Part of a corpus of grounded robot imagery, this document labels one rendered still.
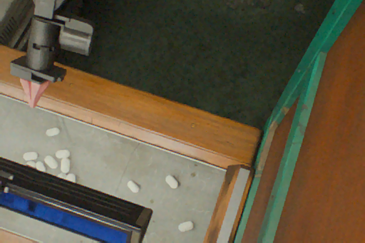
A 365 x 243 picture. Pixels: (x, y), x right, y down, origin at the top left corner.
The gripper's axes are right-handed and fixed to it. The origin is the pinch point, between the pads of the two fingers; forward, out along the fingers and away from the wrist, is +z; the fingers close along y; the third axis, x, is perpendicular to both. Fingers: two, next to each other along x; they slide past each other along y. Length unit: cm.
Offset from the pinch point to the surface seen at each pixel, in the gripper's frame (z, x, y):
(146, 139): 4.2, 10.1, 24.9
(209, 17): -7, 117, 20
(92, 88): -2.1, 13.6, 8.1
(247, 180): -0.5, -1.2, 49.9
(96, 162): 12.0, 4.9, 15.6
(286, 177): -22, -37, 51
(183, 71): 15, 99, 18
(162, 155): 6.4, 9.2, 29.9
